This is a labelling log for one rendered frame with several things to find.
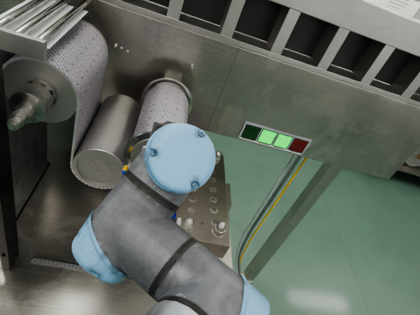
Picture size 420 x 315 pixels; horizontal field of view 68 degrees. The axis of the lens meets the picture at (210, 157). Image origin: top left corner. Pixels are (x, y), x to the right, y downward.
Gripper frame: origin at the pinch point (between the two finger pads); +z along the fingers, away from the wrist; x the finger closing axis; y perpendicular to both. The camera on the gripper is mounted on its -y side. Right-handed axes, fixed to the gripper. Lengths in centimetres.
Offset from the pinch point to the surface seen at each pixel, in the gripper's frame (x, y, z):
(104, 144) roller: 12.8, 1.6, 7.4
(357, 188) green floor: -218, 18, 220
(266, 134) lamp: -35, 17, 33
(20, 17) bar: 31.6, 20.9, -2.5
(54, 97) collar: 22.8, 8.1, -2.0
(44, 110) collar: 22.9, 4.9, -5.0
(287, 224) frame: -77, -17, 84
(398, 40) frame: -57, 49, 8
